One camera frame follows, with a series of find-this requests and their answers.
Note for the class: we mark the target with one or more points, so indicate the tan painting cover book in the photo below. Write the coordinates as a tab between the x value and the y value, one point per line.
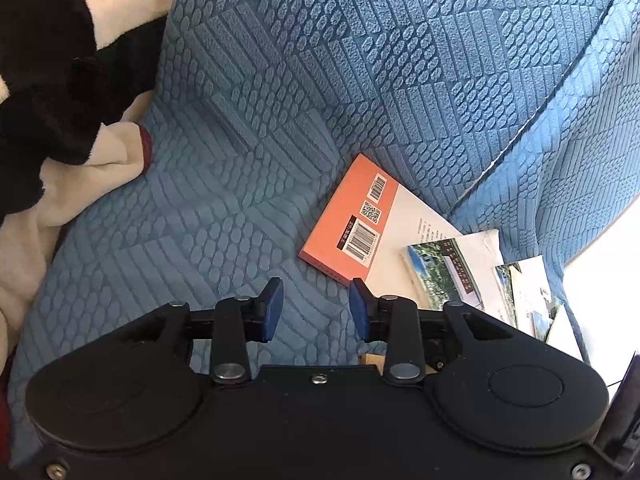
372	362

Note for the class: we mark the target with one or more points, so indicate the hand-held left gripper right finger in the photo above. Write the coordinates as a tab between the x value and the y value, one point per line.
360	310

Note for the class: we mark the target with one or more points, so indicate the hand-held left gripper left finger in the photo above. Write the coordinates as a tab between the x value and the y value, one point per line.
272	310

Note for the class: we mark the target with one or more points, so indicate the blue textured sofa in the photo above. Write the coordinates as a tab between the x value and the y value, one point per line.
300	85

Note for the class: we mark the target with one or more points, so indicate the orange and white book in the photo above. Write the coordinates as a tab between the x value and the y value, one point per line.
345	225

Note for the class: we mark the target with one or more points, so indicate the photo cover booklet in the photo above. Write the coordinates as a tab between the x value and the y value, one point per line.
440	270
525	290
482	250
565	330

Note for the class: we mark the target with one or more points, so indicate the red black cream striped blanket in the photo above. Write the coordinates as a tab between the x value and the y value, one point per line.
50	35

